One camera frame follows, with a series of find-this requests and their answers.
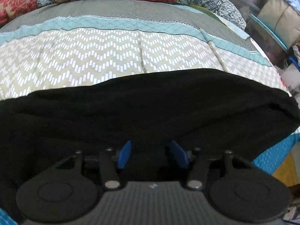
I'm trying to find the zigzag patterned bedsheet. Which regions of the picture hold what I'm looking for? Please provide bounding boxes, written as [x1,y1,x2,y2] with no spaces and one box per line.
[0,0,300,225]

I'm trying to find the black pants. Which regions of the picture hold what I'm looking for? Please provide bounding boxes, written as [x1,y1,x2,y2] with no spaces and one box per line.
[0,68,300,217]

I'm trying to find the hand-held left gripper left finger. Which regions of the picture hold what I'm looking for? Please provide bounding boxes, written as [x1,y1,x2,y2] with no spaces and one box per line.
[55,140,134,191]

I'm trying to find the yellow cloth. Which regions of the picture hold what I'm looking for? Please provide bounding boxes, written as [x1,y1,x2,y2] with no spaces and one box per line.
[272,152,300,189]

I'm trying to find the beige bag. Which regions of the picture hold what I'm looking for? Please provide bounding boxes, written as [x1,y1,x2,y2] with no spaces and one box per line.
[258,0,300,50]

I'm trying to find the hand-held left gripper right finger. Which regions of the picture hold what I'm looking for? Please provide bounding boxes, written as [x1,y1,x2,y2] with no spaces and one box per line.
[165,140,246,191]

